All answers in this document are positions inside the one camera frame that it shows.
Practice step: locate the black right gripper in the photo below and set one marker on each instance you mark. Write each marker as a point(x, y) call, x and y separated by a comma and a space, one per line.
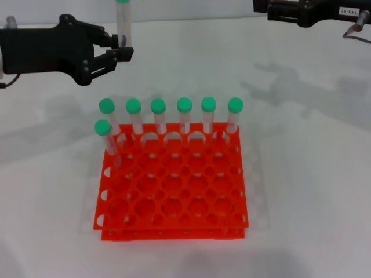
point(327, 10)

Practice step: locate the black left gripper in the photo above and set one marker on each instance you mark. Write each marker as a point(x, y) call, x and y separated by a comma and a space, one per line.
point(43, 49)

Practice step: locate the clear test tube green cap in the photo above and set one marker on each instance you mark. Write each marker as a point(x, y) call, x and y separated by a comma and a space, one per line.
point(133, 106)
point(209, 104)
point(123, 20)
point(158, 106)
point(184, 105)
point(107, 106)
point(235, 105)
point(103, 127)

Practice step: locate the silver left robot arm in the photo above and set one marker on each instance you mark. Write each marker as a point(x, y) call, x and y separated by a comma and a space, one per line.
point(1, 66)

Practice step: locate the orange plastic test tube rack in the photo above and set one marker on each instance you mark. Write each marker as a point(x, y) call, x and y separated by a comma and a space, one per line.
point(174, 185)

